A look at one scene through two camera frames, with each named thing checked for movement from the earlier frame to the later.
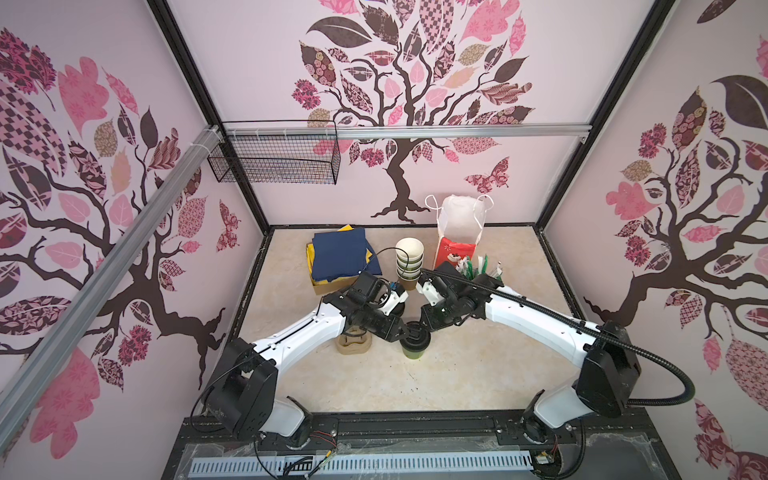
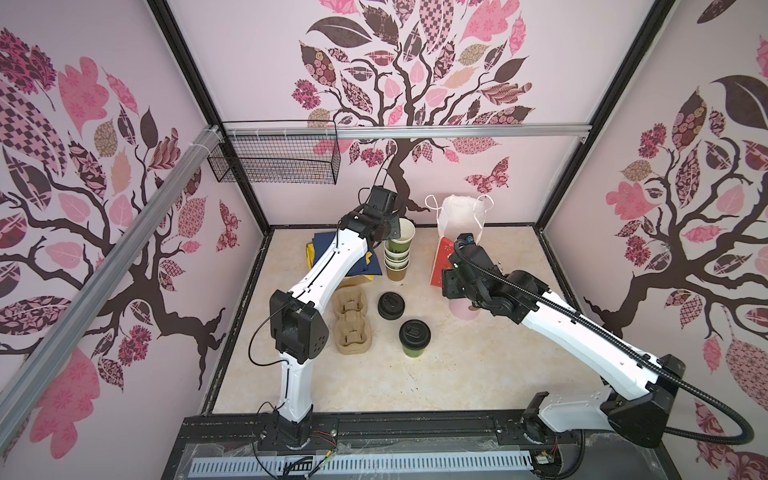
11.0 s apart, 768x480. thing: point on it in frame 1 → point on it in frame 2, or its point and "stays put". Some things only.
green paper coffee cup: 413,355 stays put
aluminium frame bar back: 408,132 stays put
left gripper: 390,328 → 393,226
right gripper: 429,322 → 448,284
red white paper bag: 460,220 stays put
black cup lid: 418,337 stays put
